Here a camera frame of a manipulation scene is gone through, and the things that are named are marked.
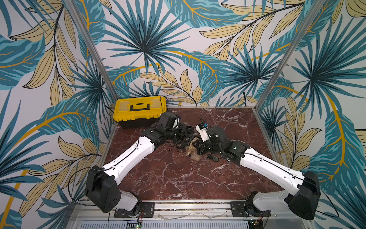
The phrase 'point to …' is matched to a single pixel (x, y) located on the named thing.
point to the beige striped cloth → (192, 150)
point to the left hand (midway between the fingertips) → (193, 135)
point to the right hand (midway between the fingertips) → (192, 144)
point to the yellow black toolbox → (139, 112)
